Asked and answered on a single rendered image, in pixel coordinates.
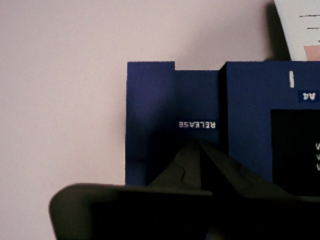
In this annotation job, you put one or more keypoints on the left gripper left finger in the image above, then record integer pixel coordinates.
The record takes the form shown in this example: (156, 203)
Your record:
(96, 211)

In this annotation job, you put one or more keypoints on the white printed sheet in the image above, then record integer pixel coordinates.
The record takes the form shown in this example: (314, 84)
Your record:
(300, 20)

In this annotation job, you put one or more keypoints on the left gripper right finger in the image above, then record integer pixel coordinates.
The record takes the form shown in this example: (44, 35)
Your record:
(248, 207)

